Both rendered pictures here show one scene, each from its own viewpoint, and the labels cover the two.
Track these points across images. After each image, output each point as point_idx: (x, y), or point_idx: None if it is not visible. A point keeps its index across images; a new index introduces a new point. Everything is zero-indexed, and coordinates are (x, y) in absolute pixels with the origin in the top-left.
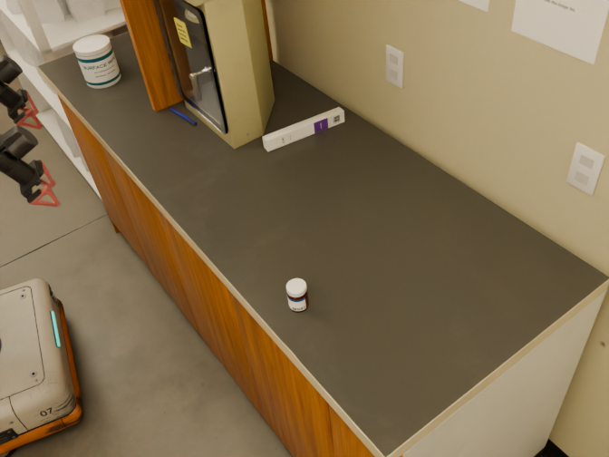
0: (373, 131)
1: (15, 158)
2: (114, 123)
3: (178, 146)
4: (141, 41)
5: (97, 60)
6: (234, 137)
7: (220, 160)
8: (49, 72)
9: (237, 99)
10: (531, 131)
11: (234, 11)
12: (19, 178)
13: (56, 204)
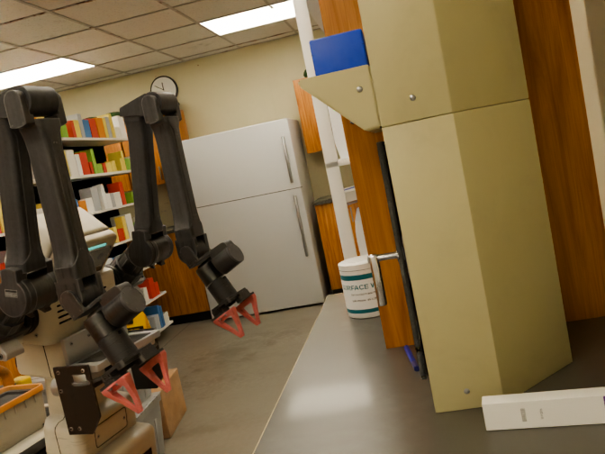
0: None
1: (113, 326)
2: (327, 352)
3: (365, 391)
4: (374, 235)
5: (356, 277)
6: (436, 387)
7: (399, 422)
8: (329, 301)
9: (445, 313)
10: None
11: (440, 148)
12: (107, 354)
13: (137, 409)
